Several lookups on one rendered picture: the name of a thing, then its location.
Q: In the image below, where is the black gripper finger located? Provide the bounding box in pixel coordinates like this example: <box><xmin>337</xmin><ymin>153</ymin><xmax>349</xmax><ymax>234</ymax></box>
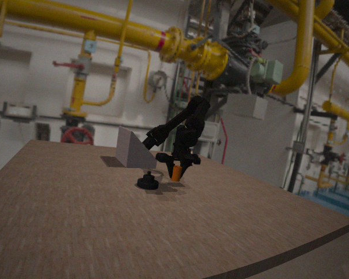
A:
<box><xmin>166</xmin><ymin>163</ymin><xmax>175</xmax><ymax>178</ymax></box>
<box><xmin>180</xmin><ymin>164</ymin><xmax>190</xmax><ymax>178</ymax></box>

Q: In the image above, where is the orange cylinder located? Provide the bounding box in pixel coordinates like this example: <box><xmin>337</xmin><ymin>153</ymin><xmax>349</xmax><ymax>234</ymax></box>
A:
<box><xmin>170</xmin><ymin>166</ymin><xmax>182</xmax><ymax>182</ymax></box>

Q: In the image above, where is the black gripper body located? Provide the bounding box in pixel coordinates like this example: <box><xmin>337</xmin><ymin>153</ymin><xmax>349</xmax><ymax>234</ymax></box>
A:
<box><xmin>155</xmin><ymin>141</ymin><xmax>201</xmax><ymax>164</ymax></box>

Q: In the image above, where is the dark grey round pedestal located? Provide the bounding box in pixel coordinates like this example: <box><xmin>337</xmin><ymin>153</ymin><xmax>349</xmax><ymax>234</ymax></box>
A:
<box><xmin>137</xmin><ymin>171</ymin><xmax>159</xmax><ymax>190</ymax></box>

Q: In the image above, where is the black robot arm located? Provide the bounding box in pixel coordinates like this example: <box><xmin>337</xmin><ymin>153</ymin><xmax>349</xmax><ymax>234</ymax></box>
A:
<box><xmin>142</xmin><ymin>95</ymin><xmax>211</xmax><ymax>166</ymax></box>

